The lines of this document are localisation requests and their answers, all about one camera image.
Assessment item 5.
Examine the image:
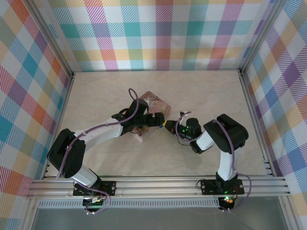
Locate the pink illustrated tin box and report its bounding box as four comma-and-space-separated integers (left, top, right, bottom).
132, 90, 172, 144

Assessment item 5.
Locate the small lit connector board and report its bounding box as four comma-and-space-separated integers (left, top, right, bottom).
220, 195, 235, 205

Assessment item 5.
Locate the green terminal connector board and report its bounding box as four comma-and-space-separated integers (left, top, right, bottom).
82, 195, 106, 209

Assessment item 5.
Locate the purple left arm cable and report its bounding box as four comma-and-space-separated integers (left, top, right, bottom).
55, 88, 141, 215

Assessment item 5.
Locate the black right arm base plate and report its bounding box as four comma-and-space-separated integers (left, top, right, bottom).
200, 178, 245, 196

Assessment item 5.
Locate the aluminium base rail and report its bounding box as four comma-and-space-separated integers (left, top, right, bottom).
25, 176, 291, 199

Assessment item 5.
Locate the aluminium side rail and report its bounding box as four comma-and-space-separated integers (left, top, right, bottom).
238, 69, 276, 177
41, 71, 76, 180

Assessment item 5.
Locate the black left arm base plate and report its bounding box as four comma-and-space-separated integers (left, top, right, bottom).
72, 181, 118, 196

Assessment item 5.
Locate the grey slotted cable duct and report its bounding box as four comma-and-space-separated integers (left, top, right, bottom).
37, 197, 221, 209

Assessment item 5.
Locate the aluminium frame post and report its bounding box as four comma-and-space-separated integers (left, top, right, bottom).
239, 0, 287, 72
30, 0, 75, 77

